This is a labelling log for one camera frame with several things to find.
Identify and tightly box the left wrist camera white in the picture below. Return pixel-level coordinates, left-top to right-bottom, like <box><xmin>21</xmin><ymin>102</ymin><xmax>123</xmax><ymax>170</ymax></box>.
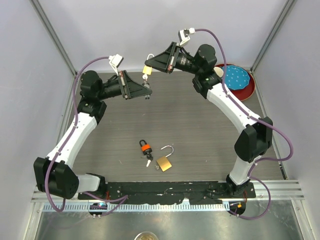
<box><xmin>108</xmin><ymin>54</ymin><xmax>124</xmax><ymax>76</ymax></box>

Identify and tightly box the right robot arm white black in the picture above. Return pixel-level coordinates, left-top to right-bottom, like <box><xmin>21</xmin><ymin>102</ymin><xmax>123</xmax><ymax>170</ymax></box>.
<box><xmin>144</xmin><ymin>42</ymin><xmax>273</xmax><ymax>198</ymax></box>

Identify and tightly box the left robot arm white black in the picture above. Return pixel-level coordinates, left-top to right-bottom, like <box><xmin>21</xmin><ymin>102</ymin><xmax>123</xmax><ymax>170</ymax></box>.
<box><xmin>33</xmin><ymin>70</ymin><xmax>152</xmax><ymax>200</ymax></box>

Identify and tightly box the white slotted cable duct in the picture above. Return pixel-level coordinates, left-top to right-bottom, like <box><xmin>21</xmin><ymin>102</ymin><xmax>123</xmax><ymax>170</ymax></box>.
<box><xmin>42</xmin><ymin>202</ymin><xmax>230</xmax><ymax>212</ymax></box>

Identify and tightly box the small padlock key bunch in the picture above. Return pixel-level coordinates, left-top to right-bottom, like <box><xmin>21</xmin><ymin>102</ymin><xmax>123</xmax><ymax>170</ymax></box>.
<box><xmin>142</xmin><ymin>73</ymin><xmax>151</xmax><ymax>100</ymax></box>

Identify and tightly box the blue dotted plate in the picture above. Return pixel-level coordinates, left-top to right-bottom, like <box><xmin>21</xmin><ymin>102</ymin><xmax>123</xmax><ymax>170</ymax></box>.
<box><xmin>221</xmin><ymin>65</ymin><xmax>250</xmax><ymax>91</ymax></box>

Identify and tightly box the red round tray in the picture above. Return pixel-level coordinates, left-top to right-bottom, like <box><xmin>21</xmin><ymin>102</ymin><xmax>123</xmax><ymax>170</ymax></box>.
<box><xmin>228</xmin><ymin>70</ymin><xmax>256</xmax><ymax>101</ymax></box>

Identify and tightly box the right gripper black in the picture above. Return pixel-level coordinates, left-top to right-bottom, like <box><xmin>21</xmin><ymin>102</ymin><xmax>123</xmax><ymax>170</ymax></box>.
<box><xmin>145</xmin><ymin>42</ymin><xmax>202</xmax><ymax>76</ymax></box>

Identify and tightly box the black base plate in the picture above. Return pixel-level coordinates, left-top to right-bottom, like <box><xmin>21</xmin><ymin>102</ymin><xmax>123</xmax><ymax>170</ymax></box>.
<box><xmin>90</xmin><ymin>181</ymin><xmax>256</xmax><ymax>205</ymax></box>

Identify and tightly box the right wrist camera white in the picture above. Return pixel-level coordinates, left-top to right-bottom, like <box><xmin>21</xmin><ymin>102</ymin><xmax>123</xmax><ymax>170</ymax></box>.
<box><xmin>178</xmin><ymin>27</ymin><xmax>196</xmax><ymax>47</ymax></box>

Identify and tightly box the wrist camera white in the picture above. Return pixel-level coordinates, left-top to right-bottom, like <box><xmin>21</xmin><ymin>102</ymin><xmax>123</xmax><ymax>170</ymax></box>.
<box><xmin>108</xmin><ymin>54</ymin><xmax>124</xmax><ymax>76</ymax></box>
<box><xmin>178</xmin><ymin>27</ymin><xmax>196</xmax><ymax>47</ymax></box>

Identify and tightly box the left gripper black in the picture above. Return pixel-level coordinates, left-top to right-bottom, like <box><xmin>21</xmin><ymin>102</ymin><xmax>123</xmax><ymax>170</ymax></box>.
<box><xmin>97</xmin><ymin>70</ymin><xmax>152</xmax><ymax>101</ymax></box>

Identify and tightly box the small brass padlock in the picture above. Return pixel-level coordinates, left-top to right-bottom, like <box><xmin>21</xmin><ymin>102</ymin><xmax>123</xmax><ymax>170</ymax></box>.
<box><xmin>142</xmin><ymin>53</ymin><xmax>155</xmax><ymax>76</ymax></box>

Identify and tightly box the dark green cup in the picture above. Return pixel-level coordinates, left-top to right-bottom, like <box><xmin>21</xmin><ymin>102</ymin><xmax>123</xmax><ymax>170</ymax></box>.
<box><xmin>213</xmin><ymin>66</ymin><xmax>224</xmax><ymax>78</ymax></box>

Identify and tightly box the orange black padlock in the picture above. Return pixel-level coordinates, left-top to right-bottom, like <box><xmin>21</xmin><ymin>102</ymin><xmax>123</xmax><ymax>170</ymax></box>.
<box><xmin>139</xmin><ymin>139</ymin><xmax>153</xmax><ymax>156</ymax></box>

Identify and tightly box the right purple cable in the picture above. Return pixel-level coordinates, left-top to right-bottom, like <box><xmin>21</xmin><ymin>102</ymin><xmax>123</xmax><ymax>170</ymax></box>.
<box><xmin>194</xmin><ymin>28</ymin><xmax>294</xmax><ymax>221</ymax></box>

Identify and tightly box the large brass padlock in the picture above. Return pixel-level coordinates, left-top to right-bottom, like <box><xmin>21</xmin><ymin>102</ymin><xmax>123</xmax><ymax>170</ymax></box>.
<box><xmin>155</xmin><ymin>145</ymin><xmax>174</xmax><ymax>172</ymax></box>

